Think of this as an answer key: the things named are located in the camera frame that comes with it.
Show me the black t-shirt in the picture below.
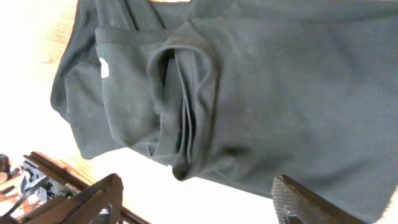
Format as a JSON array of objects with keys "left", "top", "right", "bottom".
[{"left": 50, "top": 0, "right": 397, "bottom": 223}]

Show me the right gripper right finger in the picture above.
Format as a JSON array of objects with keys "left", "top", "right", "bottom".
[{"left": 271, "top": 175, "right": 365, "bottom": 224}]

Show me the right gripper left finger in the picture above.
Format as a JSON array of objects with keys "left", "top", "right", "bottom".
[{"left": 24, "top": 174, "right": 123, "bottom": 224}]

